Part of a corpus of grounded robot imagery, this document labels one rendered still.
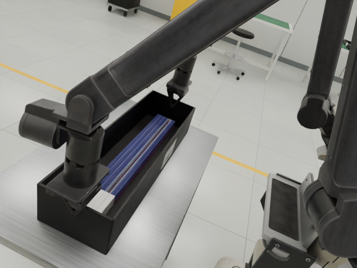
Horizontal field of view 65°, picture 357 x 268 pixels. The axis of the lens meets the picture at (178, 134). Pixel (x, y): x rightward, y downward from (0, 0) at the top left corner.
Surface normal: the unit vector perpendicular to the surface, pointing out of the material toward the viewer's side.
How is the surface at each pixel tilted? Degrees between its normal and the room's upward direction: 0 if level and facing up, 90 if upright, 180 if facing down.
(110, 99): 82
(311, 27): 90
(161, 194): 0
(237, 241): 0
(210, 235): 0
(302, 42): 90
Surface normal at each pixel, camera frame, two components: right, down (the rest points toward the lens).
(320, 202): -0.80, -0.59
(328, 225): -0.15, 0.35
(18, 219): 0.26, -0.80
